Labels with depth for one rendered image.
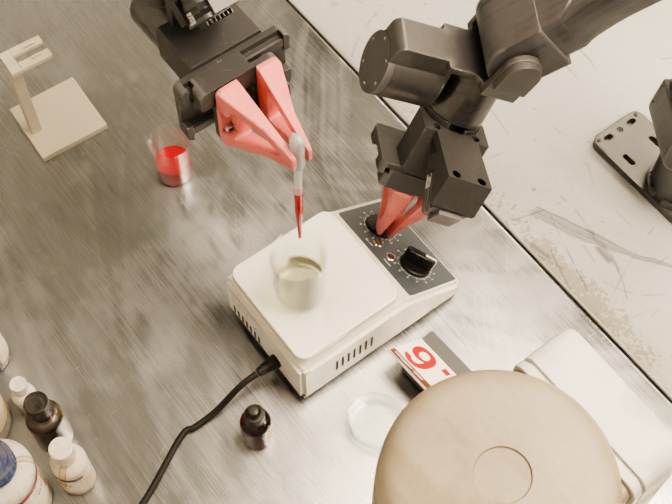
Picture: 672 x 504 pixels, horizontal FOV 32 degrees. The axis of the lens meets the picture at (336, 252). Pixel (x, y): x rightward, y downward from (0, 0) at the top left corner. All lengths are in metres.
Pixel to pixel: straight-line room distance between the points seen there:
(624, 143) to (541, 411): 0.85
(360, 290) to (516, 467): 0.64
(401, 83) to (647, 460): 0.57
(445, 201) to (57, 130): 0.49
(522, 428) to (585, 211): 0.80
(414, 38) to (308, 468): 0.42
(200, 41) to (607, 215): 0.54
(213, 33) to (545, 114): 0.52
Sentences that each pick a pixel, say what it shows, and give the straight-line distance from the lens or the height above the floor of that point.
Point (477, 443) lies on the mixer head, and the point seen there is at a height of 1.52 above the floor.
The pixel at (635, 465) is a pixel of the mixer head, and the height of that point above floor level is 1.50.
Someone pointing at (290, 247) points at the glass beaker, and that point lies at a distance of 1.08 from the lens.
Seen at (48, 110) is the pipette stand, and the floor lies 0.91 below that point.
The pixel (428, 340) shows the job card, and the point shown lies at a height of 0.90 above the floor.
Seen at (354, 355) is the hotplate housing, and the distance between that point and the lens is 1.14.
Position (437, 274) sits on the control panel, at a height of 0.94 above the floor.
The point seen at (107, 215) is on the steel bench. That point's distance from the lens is 1.27.
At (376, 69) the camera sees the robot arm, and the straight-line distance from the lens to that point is 1.03.
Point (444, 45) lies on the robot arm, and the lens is 1.03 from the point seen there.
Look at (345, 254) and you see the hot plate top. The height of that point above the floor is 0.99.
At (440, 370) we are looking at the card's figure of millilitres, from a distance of 1.16.
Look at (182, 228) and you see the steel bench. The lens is 1.25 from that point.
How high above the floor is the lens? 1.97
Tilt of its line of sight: 61 degrees down
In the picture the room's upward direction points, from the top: 1 degrees clockwise
